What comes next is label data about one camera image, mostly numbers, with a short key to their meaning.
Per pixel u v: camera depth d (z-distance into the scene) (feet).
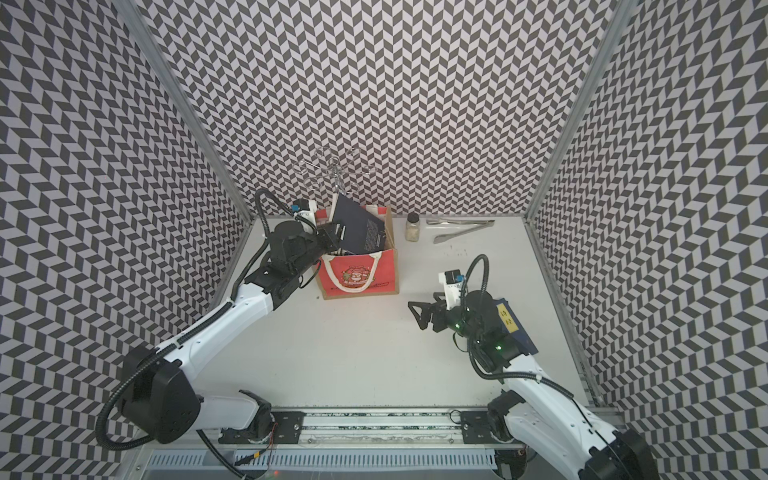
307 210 2.27
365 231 2.76
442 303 2.22
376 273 2.70
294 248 1.94
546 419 1.58
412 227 3.53
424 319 2.24
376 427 2.45
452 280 2.19
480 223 3.89
